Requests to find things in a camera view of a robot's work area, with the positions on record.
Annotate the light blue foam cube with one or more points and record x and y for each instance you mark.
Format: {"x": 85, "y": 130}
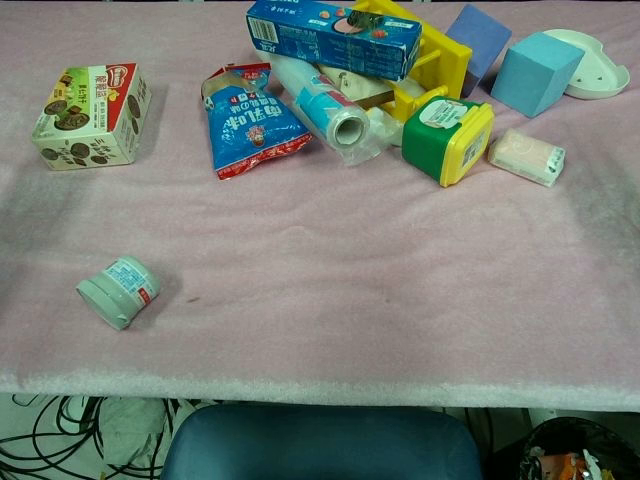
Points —
{"x": 535, "y": 75}

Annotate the pink foam table cover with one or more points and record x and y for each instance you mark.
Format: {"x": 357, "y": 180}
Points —
{"x": 320, "y": 260}

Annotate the long blue carton box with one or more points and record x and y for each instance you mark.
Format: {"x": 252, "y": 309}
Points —
{"x": 335, "y": 40}

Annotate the black trash bin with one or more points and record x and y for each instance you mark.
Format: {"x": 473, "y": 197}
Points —
{"x": 580, "y": 450}

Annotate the purple foam cube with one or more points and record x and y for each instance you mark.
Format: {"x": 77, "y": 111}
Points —
{"x": 477, "y": 42}

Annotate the yellow plastic rack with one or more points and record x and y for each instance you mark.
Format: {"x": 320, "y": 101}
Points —
{"x": 440, "y": 55}

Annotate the green white cookie box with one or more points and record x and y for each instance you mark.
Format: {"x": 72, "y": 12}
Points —
{"x": 90, "y": 120}

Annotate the pale green small jar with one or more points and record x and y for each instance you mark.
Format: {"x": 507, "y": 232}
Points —
{"x": 120, "y": 290}

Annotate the white plastic bag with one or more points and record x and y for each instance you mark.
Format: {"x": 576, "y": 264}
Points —
{"x": 130, "y": 430}

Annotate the clear plastic wrap roll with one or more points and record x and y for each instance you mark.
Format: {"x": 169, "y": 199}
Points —
{"x": 325, "y": 105}

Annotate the white plastic dish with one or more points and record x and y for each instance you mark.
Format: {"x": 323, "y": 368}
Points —
{"x": 597, "y": 75}

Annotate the blue chair back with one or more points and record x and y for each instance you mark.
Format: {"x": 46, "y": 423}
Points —
{"x": 320, "y": 445}

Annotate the blue red snack bag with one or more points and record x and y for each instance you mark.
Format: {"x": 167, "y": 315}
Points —
{"x": 250, "y": 125}

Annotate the green yellow lidded container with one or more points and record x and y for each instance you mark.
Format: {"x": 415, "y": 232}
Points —
{"x": 445, "y": 140}

